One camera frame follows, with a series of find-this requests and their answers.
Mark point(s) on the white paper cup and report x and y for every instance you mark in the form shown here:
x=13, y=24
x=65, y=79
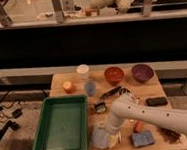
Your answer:
x=83, y=70

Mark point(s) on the small metal cup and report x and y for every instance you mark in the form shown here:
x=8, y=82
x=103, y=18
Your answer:
x=124, y=90

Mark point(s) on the blue sponge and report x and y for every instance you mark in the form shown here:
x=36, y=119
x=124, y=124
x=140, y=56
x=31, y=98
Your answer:
x=142, y=139

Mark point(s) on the purple bowl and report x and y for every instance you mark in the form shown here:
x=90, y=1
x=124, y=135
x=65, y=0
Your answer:
x=142, y=72

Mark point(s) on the orange fruit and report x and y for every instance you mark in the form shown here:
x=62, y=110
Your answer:
x=68, y=87

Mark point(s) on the orange bowl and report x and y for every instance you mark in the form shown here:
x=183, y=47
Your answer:
x=114, y=75

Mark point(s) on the green plastic tray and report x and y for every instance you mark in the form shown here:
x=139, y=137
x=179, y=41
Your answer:
x=62, y=124

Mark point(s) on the orange carrot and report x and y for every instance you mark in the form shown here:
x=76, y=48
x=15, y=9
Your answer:
x=138, y=126

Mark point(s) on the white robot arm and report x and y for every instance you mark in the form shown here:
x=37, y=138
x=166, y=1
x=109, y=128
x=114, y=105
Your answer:
x=124, y=107

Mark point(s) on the black rectangular block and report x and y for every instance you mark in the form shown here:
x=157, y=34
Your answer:
x=156, y=101

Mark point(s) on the bunch of red grapes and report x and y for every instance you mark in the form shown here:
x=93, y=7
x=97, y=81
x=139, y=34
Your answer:
x=170, y=136

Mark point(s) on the blue plastic cup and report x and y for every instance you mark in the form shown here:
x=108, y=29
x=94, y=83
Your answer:
x=89, y=88

